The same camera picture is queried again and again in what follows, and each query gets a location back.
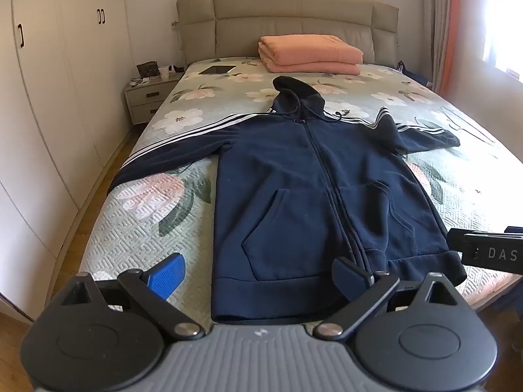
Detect navy zip hoodie white stripes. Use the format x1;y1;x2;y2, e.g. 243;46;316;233
108;75;467;324

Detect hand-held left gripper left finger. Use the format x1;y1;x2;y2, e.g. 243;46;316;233
61;253;206;340

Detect grey tablet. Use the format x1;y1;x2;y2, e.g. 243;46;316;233
198;64;237;76

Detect white wardrobe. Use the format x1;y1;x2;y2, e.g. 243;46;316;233
0;0;138;321

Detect bright window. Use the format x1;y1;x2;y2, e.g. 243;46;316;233
482;0;523;79

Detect beige padded headboard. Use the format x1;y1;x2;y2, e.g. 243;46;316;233
176;0;400;71

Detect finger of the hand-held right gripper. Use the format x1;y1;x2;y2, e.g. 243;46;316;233
447;226;523;250

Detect folded pink blanket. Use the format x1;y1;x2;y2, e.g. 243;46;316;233
258;35;364;76

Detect cream nightstand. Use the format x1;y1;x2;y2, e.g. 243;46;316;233
124;71;183;125

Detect grey and orange curtain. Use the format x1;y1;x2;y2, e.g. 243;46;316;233
432;0;498;99

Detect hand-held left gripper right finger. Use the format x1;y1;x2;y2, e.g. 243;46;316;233
314;256;463;343

